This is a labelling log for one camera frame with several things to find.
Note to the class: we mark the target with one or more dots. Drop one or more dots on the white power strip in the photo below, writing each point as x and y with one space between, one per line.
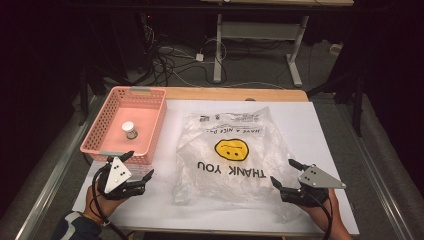
336 49

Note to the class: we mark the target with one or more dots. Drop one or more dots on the metal floor rail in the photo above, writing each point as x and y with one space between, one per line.
383 186
50 186

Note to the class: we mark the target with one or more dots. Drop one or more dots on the clear plastic bag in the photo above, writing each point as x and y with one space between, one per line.
233 180

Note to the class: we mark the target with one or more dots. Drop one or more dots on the black metal stand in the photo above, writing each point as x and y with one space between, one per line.
83 96
358 100

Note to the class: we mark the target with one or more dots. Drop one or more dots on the pink plastic basket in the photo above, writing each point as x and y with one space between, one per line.
113 116

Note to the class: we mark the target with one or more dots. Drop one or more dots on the white metal desk frame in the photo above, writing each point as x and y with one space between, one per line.
218 50

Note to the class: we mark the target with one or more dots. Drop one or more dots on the small jar with white lid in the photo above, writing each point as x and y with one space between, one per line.
128 128

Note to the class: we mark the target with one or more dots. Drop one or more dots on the person's right hand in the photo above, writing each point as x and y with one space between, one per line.
328 213

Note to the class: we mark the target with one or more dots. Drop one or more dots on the person's left hand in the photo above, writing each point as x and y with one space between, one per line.
96 205

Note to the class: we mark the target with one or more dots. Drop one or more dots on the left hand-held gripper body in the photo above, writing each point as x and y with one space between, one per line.
116 175

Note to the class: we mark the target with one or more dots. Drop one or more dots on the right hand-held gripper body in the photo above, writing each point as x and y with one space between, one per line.
316 180

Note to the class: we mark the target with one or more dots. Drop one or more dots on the white sheet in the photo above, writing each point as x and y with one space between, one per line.
310 133

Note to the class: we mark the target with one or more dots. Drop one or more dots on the white power adapter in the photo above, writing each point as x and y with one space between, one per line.
199 57

